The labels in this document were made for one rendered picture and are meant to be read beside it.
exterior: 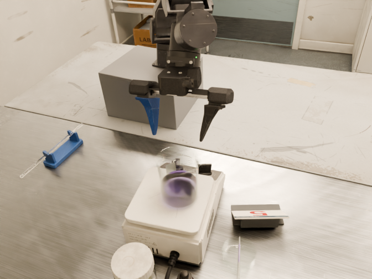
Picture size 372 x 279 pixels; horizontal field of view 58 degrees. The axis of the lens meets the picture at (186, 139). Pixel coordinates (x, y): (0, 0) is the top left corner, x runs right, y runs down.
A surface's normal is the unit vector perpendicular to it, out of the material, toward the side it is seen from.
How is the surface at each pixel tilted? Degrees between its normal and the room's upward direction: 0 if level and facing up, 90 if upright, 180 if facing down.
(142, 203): 0
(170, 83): 81
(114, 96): 90
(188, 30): 63
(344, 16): 90
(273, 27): 90
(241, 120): 0
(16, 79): 90
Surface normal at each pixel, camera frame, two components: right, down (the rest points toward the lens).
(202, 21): 0.18, 0.18
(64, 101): -0.05, -0.78
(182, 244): -0.28, 0.61
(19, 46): 0.93, 0.19
